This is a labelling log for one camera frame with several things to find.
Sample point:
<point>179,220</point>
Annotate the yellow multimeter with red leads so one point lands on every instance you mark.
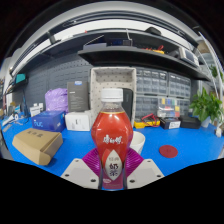
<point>146,122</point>

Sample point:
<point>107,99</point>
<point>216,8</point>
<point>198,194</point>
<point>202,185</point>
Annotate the white shelving unit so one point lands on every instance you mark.
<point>213,70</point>

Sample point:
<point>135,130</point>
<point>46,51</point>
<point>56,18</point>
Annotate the dark grey upright carton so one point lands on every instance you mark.
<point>78,98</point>

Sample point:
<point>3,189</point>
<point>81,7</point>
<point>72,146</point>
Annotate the flat round red coaster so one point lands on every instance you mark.
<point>168,151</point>

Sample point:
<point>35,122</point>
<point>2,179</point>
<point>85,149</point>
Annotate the black box with white label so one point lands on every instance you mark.
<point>170,123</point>

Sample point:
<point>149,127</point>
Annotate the purple plastic bag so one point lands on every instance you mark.
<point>56,100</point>

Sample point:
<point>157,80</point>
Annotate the black rectangular speaker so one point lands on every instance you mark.
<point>128,103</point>

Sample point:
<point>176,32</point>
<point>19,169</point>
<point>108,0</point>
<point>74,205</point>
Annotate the blue carton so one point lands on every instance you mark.
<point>48,120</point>

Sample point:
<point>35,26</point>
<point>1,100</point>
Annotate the small white block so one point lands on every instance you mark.
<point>218,131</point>

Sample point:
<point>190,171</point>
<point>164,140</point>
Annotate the grey small-parts drawer cabinet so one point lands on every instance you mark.
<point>151,82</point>
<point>146,106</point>
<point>180,86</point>
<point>185,106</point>

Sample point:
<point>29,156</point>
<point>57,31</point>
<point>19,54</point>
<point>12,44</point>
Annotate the dark grey wall shelf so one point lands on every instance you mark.
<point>133,56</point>

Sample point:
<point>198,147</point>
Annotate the flat black case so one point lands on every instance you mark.
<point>190,122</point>

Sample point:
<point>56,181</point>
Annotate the white dotted pegboard tray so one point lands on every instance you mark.
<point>113,78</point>

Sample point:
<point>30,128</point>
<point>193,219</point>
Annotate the potted green plant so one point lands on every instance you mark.
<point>206,106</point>

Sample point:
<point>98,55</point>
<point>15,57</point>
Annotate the red drink bottle white cap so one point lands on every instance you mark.
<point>112,133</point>

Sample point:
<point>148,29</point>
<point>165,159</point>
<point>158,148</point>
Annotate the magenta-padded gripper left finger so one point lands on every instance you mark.
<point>78,173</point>

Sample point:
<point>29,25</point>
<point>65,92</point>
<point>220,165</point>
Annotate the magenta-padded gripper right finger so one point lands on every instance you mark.
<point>145,172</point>

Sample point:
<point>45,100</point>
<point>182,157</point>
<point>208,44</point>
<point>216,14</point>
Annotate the white carton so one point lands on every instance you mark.
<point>77,121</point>

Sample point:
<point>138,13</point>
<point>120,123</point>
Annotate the drawer cabinet with coloured parts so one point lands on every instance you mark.
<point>169,106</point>

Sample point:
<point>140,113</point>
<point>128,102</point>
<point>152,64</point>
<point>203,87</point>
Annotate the brown cardboard box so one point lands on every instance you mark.
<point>35,145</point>

